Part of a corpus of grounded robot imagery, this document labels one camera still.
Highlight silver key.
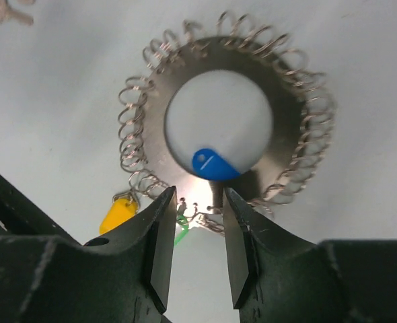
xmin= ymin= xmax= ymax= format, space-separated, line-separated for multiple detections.
xmin=0 ymin=0 xmax=34 ymax=26

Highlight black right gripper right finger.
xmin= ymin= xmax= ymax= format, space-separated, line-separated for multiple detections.
xmin=223 ymin=188 xmax=397 ymax=322

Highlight metal disc keyring holder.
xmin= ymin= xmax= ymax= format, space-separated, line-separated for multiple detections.
xmin=118 ymin=10 xmax=336 ymax=231

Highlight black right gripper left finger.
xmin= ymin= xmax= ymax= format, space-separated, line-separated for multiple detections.
xmin=0 ymin=187 xmax=176 ymax=322

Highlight green key tag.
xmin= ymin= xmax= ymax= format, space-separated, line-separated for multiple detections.
xmin=174 ymin=215 xmax=189 ymax=246

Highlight blue key tag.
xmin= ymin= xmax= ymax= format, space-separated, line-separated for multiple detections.
xmin=192 ymin=148 xmax=241 ymax=181

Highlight yellow key tag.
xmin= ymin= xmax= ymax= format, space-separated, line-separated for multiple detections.
xmin=99 ymin=191 xmax=139 ymax=235

